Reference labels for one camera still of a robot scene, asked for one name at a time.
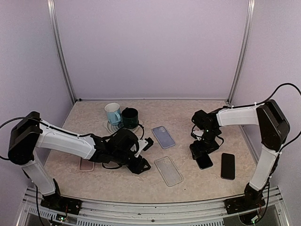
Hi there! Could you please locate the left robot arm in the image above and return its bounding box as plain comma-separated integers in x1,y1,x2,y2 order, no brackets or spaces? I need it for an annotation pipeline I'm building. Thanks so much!
8,111,153,210

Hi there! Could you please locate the left aluminium frame post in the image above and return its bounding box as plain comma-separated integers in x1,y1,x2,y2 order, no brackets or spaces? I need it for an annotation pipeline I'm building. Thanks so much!
47,0,77,105

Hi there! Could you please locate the lavender phone case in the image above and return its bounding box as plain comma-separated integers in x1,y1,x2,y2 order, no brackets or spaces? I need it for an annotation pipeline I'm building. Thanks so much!
151,126,176,149

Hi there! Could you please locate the pink phone case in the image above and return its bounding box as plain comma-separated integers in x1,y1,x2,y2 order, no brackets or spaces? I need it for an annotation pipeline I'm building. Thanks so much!
79,158,95,172

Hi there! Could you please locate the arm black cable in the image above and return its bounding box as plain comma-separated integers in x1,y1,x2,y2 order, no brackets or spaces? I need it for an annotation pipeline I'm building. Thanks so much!
0,117,40,161
255,82,301,156

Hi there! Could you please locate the white phone case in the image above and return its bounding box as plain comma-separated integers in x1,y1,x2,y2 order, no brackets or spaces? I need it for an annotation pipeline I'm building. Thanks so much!
154,156,183,187

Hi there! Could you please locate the right aluminium frame post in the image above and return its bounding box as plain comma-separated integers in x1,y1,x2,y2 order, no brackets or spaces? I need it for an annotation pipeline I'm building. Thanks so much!
227,0,255,105

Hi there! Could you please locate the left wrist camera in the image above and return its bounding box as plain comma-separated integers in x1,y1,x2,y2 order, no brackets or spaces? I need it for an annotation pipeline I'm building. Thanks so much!
134,137,154,158

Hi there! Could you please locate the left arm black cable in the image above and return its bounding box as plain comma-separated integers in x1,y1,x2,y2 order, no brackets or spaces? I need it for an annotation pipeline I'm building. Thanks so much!
0,117,40,161

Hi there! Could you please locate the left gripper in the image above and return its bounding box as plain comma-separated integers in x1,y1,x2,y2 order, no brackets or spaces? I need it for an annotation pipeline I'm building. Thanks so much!
112,149,151,174

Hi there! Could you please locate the round grey swirl tray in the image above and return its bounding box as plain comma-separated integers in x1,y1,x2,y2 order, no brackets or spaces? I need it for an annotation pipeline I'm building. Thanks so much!
103,121,141,134

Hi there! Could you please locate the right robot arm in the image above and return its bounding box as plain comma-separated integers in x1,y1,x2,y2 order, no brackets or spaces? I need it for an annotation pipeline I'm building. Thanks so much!
190,99,290,209

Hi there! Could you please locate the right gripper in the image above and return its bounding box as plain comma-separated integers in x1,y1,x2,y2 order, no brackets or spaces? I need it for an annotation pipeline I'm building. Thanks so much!
190,128,219,159

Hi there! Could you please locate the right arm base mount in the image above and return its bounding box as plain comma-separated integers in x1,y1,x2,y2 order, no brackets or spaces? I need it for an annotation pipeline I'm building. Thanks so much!
224,195,265,214

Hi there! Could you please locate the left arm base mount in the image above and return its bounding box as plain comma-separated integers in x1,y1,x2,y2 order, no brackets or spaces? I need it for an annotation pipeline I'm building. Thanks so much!
40,194,82,215

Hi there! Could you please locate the teal smartphone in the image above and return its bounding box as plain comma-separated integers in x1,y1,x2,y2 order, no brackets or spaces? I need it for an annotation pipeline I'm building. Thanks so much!
196,153,213,170

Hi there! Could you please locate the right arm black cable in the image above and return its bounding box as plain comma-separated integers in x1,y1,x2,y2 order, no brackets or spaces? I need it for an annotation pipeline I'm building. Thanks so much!
255,82,301,156

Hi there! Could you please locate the purple-edged black smartphone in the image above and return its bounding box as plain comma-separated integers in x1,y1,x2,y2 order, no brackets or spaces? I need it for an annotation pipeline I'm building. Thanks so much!
221,153,235,180

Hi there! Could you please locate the light blue mug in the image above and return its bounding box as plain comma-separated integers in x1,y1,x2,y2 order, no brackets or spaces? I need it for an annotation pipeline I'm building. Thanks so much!
104,103,121,126

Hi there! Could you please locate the aluminium front rail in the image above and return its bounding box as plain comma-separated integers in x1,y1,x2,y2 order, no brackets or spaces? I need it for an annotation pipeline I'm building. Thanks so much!
17,186,290,226

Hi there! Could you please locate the dark green mug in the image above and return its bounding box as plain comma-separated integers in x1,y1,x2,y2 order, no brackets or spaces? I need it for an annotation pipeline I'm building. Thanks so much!
121,107,139,129

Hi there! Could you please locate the aluminium frame post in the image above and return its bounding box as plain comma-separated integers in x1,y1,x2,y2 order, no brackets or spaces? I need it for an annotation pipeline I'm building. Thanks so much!
47,0,77,105
227,0,255,105

